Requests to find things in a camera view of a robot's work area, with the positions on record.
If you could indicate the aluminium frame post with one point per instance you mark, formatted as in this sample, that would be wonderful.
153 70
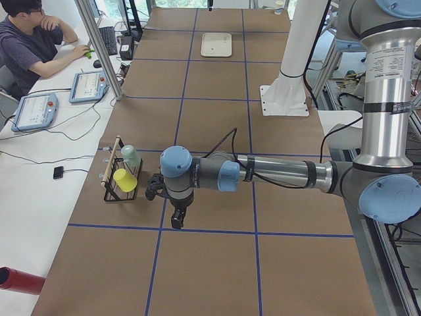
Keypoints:
93 32

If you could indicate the near blue teach pendant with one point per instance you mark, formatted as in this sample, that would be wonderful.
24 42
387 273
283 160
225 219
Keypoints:
35 111

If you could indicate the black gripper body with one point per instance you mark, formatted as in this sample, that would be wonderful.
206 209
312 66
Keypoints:
180 206

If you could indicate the white camera stand column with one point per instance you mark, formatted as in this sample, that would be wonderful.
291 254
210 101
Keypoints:
286 96

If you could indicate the black keyboard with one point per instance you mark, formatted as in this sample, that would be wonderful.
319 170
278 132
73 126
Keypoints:
108 36

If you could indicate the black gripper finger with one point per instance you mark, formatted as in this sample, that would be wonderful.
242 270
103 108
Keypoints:
175 220
182 216

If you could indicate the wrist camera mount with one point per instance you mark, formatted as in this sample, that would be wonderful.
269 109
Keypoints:
155 187

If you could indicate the red cylinder bottle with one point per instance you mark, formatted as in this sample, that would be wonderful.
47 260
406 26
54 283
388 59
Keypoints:
18 281

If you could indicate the black computer mouse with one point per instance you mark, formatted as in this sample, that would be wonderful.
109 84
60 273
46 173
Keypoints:
97 64

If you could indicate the mint green cup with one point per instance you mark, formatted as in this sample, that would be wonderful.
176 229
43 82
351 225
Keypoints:
131 156

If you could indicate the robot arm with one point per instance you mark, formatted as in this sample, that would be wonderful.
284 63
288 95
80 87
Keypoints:
378 182

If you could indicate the black wire cup rack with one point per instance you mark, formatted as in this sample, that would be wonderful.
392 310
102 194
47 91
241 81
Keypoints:
115 161

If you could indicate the seated person dark shirt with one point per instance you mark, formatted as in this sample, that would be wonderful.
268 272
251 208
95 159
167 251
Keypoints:
29 40

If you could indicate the yellow cup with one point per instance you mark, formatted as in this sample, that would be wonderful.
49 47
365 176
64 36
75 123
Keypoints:
125 180

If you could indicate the cream rabbit tray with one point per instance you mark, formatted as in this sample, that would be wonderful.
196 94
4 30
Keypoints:
216 45

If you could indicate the far blue teach pendant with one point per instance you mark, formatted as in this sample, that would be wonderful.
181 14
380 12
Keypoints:
88 86

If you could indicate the blue teach pendant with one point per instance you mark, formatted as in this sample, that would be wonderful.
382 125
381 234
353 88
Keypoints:
35 111
88 86

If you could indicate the small black box device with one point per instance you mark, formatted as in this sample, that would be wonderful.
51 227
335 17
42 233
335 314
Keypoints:
58 172

